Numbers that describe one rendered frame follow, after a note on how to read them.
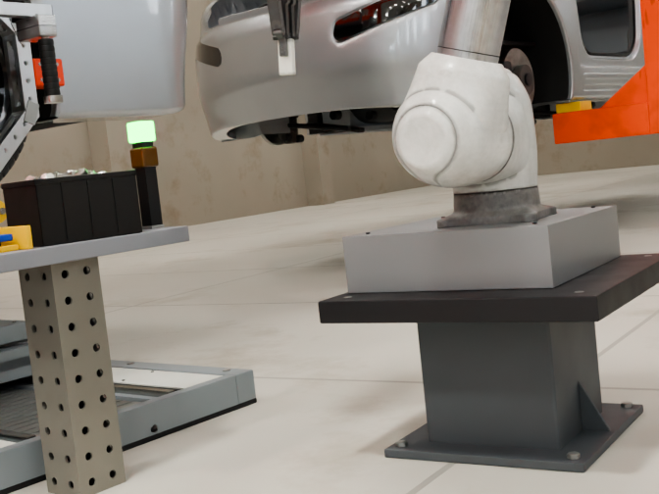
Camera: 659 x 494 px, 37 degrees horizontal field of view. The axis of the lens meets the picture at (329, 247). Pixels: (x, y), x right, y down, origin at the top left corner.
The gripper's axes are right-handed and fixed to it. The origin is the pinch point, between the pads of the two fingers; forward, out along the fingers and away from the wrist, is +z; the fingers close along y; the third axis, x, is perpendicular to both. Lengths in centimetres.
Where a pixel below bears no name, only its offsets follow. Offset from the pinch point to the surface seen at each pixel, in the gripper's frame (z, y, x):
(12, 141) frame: 13, 16, 84
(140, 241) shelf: 33.7, -26.4, 18.6
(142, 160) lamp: 18.9, -16.5, 23.9
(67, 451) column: 69, -41, 27
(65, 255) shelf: 34, -42, 23
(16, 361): 67, 11, 84
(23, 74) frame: -3, 21, 84
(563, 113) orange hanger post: 5, 351, 12
